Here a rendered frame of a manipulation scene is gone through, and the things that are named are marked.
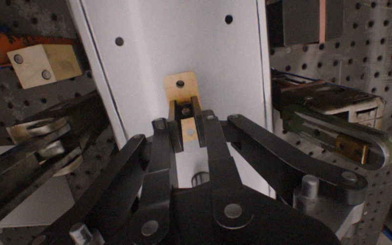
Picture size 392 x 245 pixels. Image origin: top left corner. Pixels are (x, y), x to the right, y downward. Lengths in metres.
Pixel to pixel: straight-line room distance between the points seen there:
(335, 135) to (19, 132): 0.34
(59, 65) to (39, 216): 0.51
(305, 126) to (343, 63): 0.47
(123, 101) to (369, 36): 0.70
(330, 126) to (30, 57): 0.30
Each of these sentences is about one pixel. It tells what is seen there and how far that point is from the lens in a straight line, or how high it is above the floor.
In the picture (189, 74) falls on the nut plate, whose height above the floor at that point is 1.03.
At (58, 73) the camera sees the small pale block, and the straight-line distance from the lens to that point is 0.22.
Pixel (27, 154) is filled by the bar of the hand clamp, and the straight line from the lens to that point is 0.21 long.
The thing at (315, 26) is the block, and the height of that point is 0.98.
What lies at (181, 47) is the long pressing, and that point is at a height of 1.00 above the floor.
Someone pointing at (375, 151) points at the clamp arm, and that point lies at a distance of 0.24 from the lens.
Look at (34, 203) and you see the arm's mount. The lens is 0.66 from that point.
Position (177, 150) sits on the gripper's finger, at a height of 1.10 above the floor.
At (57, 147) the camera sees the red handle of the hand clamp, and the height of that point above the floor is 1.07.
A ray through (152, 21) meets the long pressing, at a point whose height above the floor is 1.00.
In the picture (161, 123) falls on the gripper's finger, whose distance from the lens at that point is 0.15.
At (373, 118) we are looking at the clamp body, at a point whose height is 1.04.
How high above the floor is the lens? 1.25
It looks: 69 degrees down
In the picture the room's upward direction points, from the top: 167 degrees clockwise
